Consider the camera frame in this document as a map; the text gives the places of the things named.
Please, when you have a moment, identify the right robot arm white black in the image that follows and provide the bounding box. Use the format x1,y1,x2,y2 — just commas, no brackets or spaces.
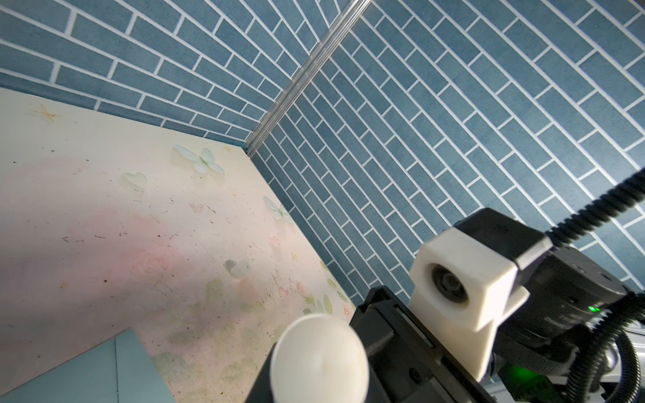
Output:
350,171,644,402

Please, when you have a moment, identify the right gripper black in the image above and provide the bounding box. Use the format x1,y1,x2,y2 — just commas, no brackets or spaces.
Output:
350,286,495,403

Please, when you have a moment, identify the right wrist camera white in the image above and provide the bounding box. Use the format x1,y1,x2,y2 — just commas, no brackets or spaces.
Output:
408,208,553,381

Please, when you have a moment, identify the teal envelope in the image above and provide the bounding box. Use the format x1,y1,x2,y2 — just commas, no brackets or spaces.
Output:
1,329,175,402

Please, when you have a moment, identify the white glue stick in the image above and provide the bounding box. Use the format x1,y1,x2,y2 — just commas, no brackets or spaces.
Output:
269,314,370,403

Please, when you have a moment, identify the clear glue stick cap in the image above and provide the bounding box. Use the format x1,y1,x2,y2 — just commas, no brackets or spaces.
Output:
224,260,251,280

